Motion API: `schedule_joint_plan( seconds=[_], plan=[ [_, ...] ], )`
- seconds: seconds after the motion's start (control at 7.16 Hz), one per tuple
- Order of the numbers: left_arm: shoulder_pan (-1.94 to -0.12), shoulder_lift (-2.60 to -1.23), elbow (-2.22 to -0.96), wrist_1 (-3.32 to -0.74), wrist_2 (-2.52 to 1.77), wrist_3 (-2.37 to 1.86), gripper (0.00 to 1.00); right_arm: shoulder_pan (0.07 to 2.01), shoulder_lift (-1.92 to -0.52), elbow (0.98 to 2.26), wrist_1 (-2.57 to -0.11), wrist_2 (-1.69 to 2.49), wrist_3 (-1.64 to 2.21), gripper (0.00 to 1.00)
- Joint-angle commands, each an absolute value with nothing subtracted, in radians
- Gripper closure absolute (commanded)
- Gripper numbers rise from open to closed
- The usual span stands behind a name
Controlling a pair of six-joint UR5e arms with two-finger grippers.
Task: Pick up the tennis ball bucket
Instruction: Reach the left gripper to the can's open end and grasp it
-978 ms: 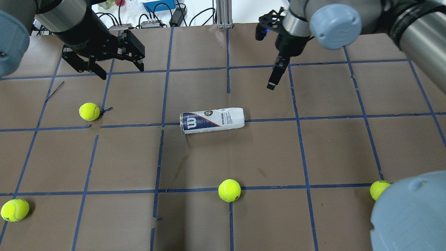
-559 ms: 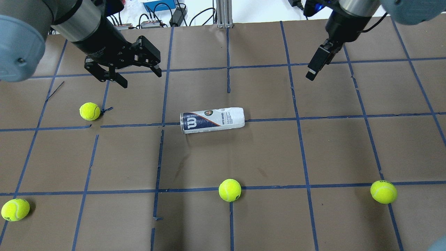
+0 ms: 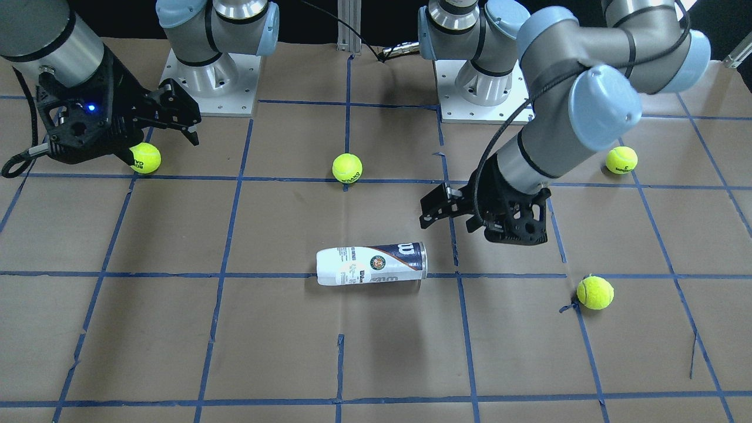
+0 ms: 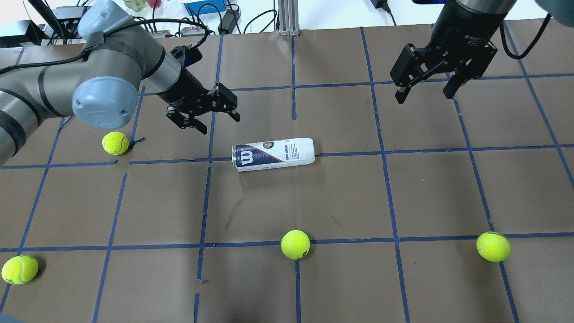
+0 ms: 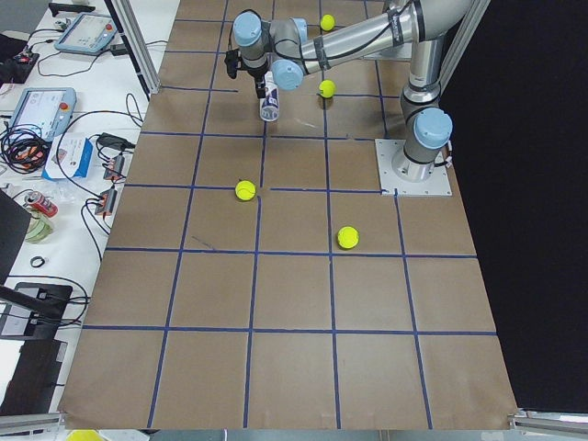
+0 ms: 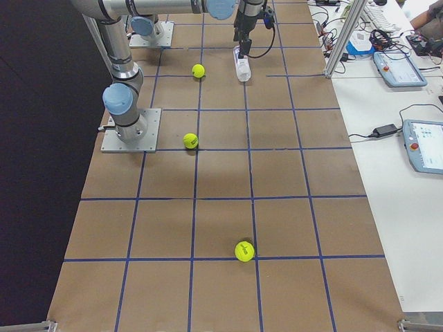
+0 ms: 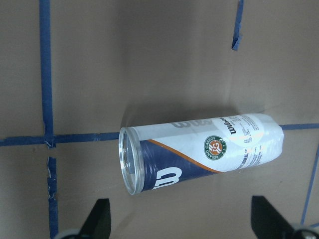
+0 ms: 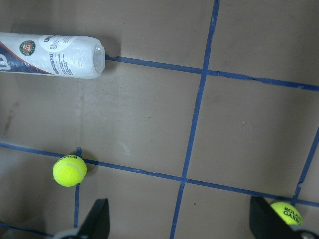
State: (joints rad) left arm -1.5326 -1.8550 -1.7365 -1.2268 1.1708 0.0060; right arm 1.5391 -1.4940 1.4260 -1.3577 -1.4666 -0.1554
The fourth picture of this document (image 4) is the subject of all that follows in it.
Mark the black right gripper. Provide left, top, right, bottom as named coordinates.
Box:
left=390, top=41, right=498, bottom=104

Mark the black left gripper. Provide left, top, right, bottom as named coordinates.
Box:
left=166, top=83, right=240, bottom=135

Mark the clear tennis ball can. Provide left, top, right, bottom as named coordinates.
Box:
left=231, top=138, right=315, bottom=172

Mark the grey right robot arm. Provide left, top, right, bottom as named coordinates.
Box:
left=390, top=0, right=515, bottom=104

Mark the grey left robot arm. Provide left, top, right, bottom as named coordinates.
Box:
left=1, top=0, right=379, bottom=166

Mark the yellow tennis ball upper left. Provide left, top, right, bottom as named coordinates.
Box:
left=102, top=131, right=130, bottom=155

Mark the yellow tennis ball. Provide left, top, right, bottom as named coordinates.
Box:
left=281, top=230, right=310, bottom=260
left=1, top=255, right=39, bottom=285
left=102, top=131, right=130, bottom=155
left=476, top=231, right=512, bottom=262

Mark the yellow tennis ball centre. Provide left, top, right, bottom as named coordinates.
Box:
left=281, top=230, right=310, bottom=260

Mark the yellow tennis ball right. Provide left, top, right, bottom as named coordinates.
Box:
left=476, top=231, right=512, bottom=262

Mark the yellow tennis ball lower left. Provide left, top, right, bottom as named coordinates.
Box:
left=1, top=255, right=39, bottom=285

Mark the grey connector box right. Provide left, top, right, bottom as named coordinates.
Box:
left=179, top=26, right=205, bottom=37

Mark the grey connector box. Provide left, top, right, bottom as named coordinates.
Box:
left=147, top=30, right=173, bottom=39
left=179, top=26, right=205, bottom=37

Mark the grey connector box left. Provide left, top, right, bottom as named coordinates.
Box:
left=147, top=30, right=173, bottom=39

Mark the black power adapter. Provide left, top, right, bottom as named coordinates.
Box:
left=217, top=9, right=241, bottom=35

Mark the blue box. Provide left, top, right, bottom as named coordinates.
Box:
left=179, top=0, right=227, bottom=16

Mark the aluminium frame post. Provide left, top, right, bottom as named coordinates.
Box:
left=278, top=0, right=300, bottom=36

